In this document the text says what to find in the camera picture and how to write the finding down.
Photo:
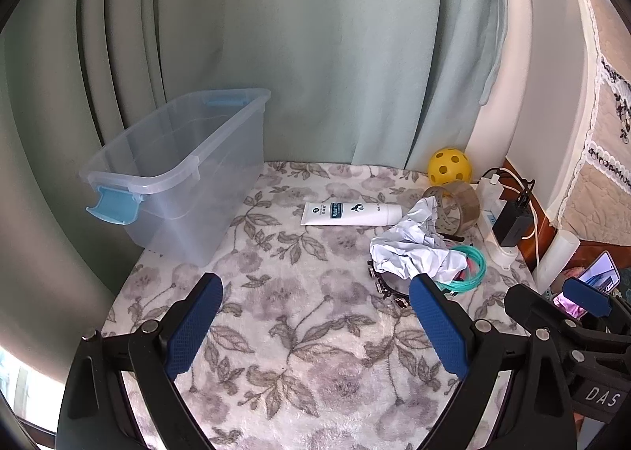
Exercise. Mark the brown packing tape roll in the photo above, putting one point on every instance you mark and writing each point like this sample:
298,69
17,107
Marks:
466,206

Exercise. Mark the floral cloth covered desktop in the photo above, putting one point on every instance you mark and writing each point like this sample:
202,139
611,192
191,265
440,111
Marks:
296,331

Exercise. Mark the white padded panel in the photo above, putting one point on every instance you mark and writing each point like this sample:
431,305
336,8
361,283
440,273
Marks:
552,85

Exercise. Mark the yellow perforated plastic ball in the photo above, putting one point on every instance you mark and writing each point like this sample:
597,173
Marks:
446,166

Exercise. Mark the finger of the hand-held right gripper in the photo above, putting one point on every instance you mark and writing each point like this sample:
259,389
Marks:
527,304
589,294

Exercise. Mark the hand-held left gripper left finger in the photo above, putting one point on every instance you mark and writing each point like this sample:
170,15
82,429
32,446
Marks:
194,326

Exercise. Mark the white paper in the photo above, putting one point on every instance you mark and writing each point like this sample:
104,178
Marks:
414,253

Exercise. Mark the white charger plug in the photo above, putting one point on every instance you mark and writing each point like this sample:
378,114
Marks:
488,193

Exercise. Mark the clear plastic storage bin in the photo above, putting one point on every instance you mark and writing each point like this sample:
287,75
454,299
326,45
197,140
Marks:
197,213

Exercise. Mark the brown wooden furniture edge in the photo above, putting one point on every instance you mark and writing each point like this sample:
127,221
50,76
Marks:
542,228

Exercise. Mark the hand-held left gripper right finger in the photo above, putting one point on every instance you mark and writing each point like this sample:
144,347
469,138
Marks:
438,326

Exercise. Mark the pale green curtain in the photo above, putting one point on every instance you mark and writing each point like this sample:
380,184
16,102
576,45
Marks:
296,50

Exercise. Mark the white cream tube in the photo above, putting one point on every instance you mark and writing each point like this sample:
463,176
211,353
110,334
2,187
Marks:
345,214

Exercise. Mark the quilted lace trimmed cloth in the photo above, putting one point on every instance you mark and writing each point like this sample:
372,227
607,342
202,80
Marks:
601,184

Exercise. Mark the black power adapter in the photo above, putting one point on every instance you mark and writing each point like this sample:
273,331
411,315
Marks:
515,223

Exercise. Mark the white cylinder roll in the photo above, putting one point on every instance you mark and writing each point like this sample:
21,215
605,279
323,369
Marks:
554,262

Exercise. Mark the white power strip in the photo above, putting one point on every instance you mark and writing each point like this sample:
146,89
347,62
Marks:
503,257

